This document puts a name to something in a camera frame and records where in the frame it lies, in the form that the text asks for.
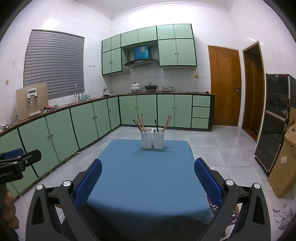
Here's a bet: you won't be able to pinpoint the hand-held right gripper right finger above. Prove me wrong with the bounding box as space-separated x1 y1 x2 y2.
194 158 271 241

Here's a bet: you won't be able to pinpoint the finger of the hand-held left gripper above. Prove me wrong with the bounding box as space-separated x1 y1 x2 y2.
0 149 42 173
0 148 25 160

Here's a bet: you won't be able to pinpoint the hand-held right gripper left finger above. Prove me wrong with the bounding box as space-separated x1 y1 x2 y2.
25 159 103 241

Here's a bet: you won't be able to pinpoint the white double utensil holder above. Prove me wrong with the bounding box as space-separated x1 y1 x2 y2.
140 127 165 149

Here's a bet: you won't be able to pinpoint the person's left hand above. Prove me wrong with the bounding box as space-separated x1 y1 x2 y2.
4 188 20 230

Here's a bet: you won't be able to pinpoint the patterned plastic stool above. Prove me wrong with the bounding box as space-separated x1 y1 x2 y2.
208 198 242 238

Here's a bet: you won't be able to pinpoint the wooden board with clips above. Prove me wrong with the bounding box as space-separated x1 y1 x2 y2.
16 83 49 121

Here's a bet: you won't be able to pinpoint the blue tablecloth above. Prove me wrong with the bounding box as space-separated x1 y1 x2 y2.
85 139 213 241

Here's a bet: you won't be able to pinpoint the cardboard box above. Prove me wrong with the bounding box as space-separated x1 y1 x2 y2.
268 123 296 198

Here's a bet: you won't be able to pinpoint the black glass-front cabinet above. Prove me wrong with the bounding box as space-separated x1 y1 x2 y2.
254 73 296 177

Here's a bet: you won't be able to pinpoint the brown wooden door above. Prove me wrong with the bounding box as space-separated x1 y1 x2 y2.
207 45 242 127
242 41 265 142

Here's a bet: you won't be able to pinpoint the green base cabinets with counter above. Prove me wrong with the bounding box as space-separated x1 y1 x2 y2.
0 92 215 200

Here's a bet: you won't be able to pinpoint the grey window blind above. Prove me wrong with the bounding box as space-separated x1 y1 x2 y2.
23 29 85 100

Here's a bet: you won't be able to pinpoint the glass jars on counter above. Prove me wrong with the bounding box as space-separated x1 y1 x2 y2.
158 85 178 93

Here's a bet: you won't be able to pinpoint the range hood with blue film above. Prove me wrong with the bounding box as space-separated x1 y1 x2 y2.
123 45 160 68

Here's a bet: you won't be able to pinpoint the green wall cabinets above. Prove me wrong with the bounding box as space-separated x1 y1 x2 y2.
102 24 197 76

